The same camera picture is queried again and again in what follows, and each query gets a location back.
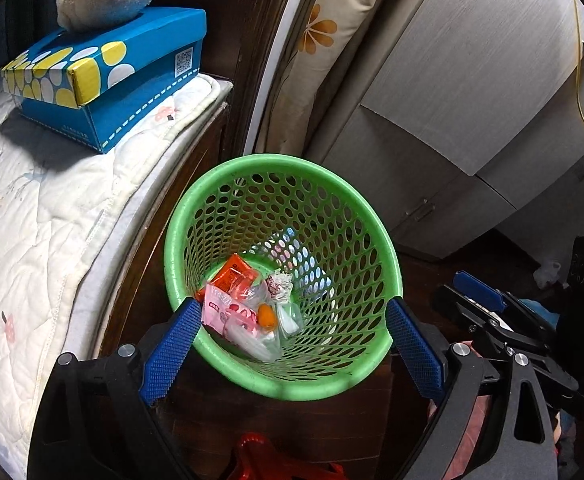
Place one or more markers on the orange chocolate snack wrapper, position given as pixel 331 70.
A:
pixel 232 275

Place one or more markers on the blue dotted tissue box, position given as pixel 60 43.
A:
pixel 122 85

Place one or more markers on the small blue patterned packet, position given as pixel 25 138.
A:
pixel 283 245

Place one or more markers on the dark wooden headboard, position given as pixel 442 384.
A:
pixel 237 25

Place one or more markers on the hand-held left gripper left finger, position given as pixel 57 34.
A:
pixel 172 350

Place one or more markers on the white quilted mattress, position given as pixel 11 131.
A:
pixel 32 235

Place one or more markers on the cream floral pillow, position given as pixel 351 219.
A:
pixel 332 45

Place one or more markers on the red plastic object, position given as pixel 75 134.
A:
pixel 282 460

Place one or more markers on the white object on floor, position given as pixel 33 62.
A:
pixel 547 274

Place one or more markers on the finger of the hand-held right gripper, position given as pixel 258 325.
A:
pixel 467 317
pixel 477 290

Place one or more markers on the green perforated plastic basket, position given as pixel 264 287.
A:
pixel 322 220

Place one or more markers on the white cabinet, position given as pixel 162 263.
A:
pixel 462 85

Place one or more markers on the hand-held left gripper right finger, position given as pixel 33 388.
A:
pixel 412 350

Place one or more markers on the person's blue jeans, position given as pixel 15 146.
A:
pixel 539 312

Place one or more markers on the orange food piece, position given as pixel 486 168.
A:
pixel 266 316

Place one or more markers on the pink snack packet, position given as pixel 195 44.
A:
pixel 227 312

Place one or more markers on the clear labelled plastic cup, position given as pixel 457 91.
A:
pixel 264 345

